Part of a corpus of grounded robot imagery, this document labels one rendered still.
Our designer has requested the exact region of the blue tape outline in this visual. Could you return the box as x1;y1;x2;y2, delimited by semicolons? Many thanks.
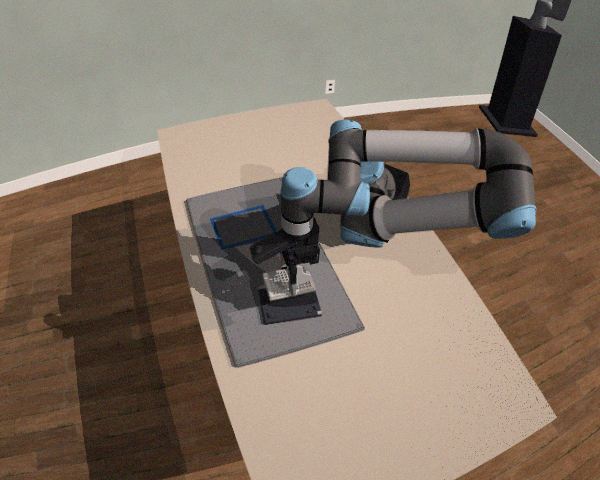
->
210;205;277;250

